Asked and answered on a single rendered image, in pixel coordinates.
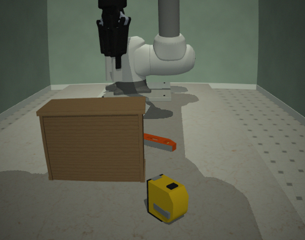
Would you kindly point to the brown wooden cabinet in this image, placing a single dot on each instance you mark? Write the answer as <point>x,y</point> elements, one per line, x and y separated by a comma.
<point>99,139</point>

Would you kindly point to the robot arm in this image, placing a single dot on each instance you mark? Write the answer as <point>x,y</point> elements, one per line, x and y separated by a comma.
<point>169,55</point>

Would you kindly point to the orange spirit level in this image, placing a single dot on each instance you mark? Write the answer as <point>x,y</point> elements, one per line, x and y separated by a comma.
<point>160,142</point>

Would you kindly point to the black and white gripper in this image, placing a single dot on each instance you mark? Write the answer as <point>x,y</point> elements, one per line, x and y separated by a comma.
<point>113,30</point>

